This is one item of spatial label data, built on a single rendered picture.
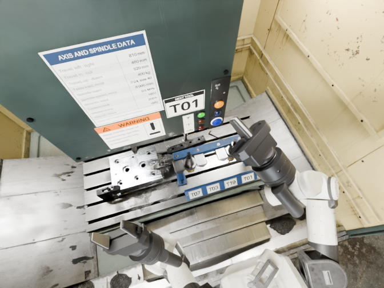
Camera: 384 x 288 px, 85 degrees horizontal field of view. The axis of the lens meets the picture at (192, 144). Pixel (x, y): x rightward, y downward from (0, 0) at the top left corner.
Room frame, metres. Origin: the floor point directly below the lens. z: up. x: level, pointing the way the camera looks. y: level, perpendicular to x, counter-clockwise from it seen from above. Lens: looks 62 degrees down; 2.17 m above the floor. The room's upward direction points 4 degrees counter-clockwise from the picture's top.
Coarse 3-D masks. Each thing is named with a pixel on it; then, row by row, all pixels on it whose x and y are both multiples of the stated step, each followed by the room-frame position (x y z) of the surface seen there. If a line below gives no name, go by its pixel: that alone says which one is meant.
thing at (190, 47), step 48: (0, 0) 0.28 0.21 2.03; (48, 0) 0.29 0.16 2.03; (96, 0) 0.30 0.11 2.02; (144, 0) 0.32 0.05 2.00; (192, 0) 0.33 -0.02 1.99; (240, 0) 0.35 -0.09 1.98; (0, 48) 0.27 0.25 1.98; (48, 48) 0.28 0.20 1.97; (192, 48) 0.33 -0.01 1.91; (0, 96) 0.26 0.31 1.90; (48, 96) 0.27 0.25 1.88; (96, 144) 0.27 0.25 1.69; (144, 144) 0.30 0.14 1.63
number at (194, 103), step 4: (188, 100) 0.33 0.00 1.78; (192, 100) 0.33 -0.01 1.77; (196, 100) 0.33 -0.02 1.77; (200, 100) 0.33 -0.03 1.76; (180, 104) 0.32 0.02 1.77; (184, 104) 0.32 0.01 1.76; (188, 104) 0.33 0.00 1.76; (192, 104) 0.33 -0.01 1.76; (196, 104) 0.33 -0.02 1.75; (200, 104) 0.33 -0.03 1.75; (184, 108) 0.32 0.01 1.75; (188, 108) 0.33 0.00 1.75; (192, 108) 0.33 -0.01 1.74; (196, 108) 0.33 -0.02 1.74
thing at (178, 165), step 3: (180, 159) 0.43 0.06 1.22; (174, 162) 0.41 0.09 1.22; (177, 162) 0.41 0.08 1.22; (180, 162) 0.41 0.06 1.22; (174, 165) 0.40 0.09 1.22; (177, 165) 0.40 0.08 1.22; (180, 165) 0.40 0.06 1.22; (183, 165) 0.39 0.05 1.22; (174, 168) 0.38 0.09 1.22; (177, 168) 0.38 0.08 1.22; (180, 168) 0.38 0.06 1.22; (183, 168) 0.38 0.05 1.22; (177, 171) 0.36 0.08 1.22; (180, 171) 0.36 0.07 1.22
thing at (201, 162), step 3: (201, 153) 0.45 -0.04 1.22; (195, 156) 0.44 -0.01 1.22; (198, 156) 0.44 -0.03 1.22; (201, 156) 0.44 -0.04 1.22; (204, 156) 0.44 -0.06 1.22; (195, 159) 0.42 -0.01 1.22; (198, 159) 0.42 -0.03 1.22; (201, 159) 0.42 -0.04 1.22; (204, 159) 0.42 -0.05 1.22; (198, 162) 0.40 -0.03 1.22; (201, 162) 0.40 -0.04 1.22; (204, 162) 0.40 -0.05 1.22; (198, 165) 0.39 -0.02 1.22; (201, 165) 0.39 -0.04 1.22; (204, 165) 0.39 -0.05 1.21
